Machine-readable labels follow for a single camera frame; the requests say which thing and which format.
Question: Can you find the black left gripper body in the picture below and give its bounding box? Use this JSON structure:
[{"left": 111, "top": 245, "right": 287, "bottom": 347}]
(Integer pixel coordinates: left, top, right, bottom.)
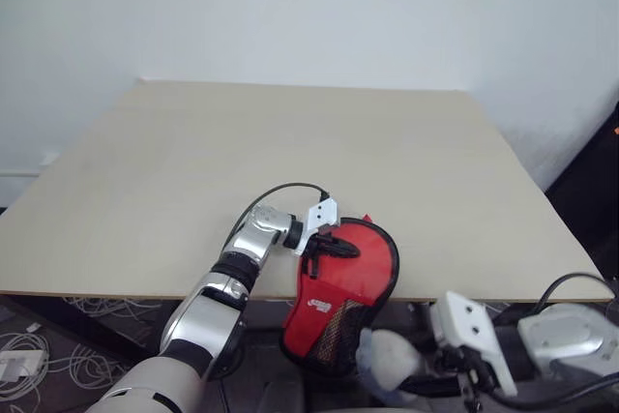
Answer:
[{"left": 302, "top": 226, "right": 342, "bottom": 281}]

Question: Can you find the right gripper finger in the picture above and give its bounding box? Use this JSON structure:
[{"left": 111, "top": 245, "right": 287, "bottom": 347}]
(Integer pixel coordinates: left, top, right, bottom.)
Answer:
[{"left": 394, "top": 373, "right": 452, "bottom": 398}]

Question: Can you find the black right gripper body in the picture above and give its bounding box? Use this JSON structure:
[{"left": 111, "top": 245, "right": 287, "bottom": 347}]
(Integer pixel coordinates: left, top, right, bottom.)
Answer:
[{"left": 433, "top": 344, "right": 490, "bottom": 413}]

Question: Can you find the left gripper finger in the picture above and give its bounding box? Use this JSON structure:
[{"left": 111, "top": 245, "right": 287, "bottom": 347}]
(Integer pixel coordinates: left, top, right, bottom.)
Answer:
[
  {"left": 322, "top": 234, "right": 359, "bottom": 250},
  {"left": 322, "top": 247, "right": 362, "bottom": 260}
]

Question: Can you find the white fuzzy ball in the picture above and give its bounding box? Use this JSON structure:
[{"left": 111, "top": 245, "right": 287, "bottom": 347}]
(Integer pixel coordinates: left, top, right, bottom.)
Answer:
[{"left": 356, "top": 328, "right": 425, "bottom": 393}]

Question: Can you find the black red paddle case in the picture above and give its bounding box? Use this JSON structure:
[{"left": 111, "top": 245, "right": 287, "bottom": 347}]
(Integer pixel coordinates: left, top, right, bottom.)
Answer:
[{"left": 279, "top": 213, "right": 401, "bottom": 378}]

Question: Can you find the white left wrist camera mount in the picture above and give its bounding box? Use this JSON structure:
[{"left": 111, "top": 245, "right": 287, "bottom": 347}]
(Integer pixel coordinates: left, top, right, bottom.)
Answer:
[{"left": 293, "top": 196, "right": 342, "bottom": 257}]

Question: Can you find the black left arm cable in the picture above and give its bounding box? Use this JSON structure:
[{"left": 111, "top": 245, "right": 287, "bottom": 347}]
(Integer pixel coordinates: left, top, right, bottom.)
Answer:
[{"left": 224, "top": 182, "right": 333, "bottom": 251}]

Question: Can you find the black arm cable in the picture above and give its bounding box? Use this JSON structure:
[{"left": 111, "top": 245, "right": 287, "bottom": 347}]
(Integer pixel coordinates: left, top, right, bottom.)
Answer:
[
  {"left": 224, "top": 182, "right": 333, "bottom": 251},
  {"left": 535, "top": 272, "right": 616, "bottom": 318}
]

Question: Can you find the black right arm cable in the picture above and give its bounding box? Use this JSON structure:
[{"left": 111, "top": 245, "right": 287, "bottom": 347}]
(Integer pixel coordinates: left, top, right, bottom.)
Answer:
[{"left": 535, "top": 272, "right": 616, "bottom": 318}]

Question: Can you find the white floor cable tangle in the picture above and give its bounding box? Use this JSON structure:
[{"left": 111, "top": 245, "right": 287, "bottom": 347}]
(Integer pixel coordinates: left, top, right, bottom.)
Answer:
[{"left": 0, "top": 295, "right": 166, "bottom": 405}]

